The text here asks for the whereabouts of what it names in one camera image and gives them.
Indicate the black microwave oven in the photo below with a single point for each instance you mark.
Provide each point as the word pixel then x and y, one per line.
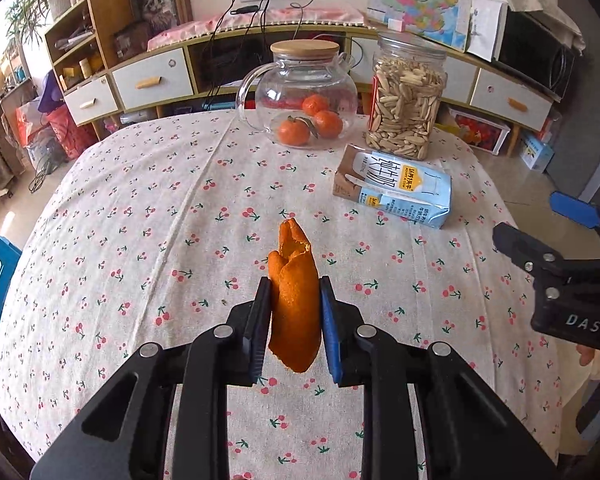
pixel 527 48

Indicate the red picture gift box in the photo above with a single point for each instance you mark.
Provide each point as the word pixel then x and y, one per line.
pixel 485 134

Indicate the wooden shelf unit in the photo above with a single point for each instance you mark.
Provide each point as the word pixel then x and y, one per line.
pixel 81 42

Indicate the pink cloth runner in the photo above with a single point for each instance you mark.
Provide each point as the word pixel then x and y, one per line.
pixel 339 15

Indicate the orange tangerine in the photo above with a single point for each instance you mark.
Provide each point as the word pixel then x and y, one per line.
pixel 293 132
pixel 328 124
pixel 314 104

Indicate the orange peel piece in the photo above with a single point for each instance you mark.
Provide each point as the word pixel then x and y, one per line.
pixel 296 305

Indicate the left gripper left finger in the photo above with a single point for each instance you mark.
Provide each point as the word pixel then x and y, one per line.
pixel 164 410

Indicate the glass teapot bamboo lid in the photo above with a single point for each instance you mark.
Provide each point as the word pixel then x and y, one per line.
pixel 272 92

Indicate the colourful map board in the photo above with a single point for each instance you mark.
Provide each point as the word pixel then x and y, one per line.
pixel 445 22

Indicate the potted green plant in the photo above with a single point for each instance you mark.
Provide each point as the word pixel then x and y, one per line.
pixel 45 0

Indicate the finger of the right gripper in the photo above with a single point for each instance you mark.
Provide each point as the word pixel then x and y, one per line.
pixel 544 264
pixel 575 210

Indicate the blue white carton box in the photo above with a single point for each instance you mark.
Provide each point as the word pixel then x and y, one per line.
pixel 535 154

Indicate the light blue milk carton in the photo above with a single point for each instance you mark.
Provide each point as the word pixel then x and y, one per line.
pixel 394 185

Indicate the person's right hand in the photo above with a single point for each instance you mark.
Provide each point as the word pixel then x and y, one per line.
pixel 586 354

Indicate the white wooden tv cabinet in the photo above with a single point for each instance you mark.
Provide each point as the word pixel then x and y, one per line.
pixel 201 69

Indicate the white folder papers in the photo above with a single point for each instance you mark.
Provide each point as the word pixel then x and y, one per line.
pixel 486 28

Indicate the glass jar of seeds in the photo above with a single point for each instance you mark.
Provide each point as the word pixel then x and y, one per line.
pixel 408 81

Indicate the grey refrigerator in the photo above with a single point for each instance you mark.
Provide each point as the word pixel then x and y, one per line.
pixel 575 167

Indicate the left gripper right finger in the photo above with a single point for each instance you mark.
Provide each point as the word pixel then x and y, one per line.
pixel 424 406

